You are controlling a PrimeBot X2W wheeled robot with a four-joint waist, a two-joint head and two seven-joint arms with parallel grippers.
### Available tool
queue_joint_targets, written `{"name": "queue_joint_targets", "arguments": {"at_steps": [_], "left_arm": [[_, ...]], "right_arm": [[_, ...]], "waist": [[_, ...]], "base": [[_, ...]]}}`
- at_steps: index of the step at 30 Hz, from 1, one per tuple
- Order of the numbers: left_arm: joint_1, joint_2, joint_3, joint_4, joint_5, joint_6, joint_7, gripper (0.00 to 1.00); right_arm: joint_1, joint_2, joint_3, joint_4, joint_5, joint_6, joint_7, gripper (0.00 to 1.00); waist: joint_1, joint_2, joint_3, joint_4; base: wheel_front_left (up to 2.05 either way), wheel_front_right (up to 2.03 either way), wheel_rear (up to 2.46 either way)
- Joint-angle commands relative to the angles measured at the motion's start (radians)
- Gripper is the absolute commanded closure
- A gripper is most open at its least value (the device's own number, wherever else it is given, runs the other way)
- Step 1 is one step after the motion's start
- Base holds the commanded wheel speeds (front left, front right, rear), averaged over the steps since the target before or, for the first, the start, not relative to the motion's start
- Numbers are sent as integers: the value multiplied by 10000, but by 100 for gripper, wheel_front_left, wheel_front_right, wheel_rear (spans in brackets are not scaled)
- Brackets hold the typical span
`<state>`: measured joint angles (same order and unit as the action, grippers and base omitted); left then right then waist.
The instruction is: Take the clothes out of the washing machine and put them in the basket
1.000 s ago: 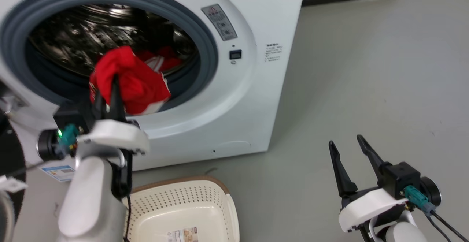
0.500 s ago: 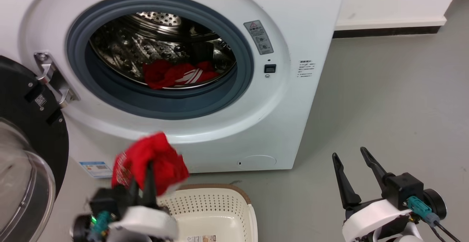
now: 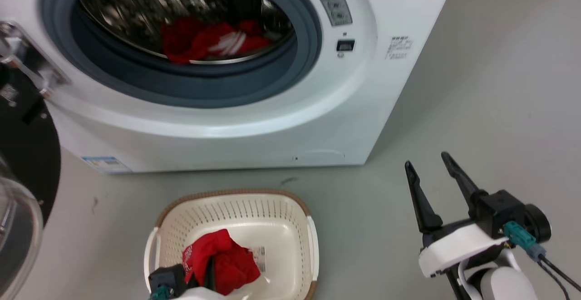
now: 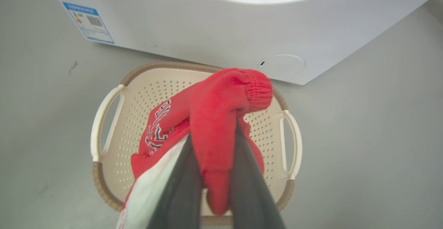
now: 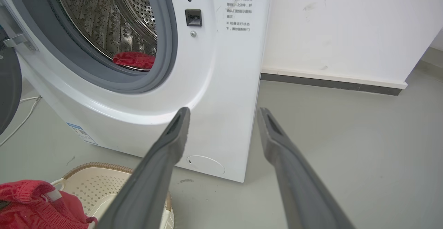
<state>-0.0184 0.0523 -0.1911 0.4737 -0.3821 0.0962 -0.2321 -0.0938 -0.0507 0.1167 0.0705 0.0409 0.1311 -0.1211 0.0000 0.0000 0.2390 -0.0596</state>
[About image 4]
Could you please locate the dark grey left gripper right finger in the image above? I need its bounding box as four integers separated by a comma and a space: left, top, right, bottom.
229, 119, 286, 229

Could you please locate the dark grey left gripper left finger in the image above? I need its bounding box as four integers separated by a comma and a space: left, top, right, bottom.
146, 134, 203, 229

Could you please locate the red and white knit garment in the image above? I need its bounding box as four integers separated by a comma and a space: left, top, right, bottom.
116, 68, 273, 229

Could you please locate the beige perforated laundry basket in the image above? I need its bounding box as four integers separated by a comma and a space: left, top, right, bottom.
91, 61, 302, 226

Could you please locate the white washing machine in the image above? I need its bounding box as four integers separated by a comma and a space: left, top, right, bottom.
44, 0, 443, 86

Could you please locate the blue energy label sticker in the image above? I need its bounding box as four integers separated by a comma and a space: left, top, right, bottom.
62, 2, 115, 44

